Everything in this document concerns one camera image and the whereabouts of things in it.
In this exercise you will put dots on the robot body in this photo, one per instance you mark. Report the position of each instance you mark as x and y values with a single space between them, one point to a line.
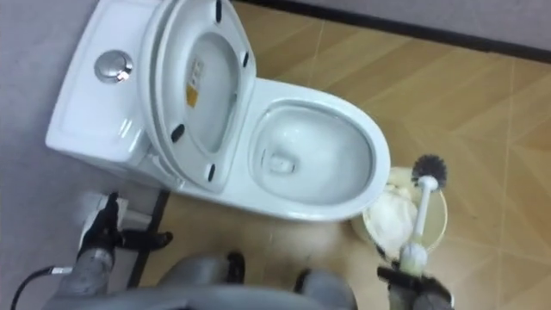
193 299

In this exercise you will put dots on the cream waste bin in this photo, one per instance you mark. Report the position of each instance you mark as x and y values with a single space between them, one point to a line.
435 215

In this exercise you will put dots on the white toilet brush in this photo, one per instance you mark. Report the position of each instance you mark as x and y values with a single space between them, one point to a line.
422 206

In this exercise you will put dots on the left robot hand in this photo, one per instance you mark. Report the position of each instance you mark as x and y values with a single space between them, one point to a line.
105 228

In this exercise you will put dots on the white toilet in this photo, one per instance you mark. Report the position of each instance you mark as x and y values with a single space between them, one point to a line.
301 150

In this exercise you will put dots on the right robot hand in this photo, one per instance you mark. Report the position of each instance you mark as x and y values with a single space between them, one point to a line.
413 286

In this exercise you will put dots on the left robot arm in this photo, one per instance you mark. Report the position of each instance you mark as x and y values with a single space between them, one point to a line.
84 275

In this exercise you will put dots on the white crumpled paper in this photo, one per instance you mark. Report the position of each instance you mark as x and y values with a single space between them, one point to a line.
389 219

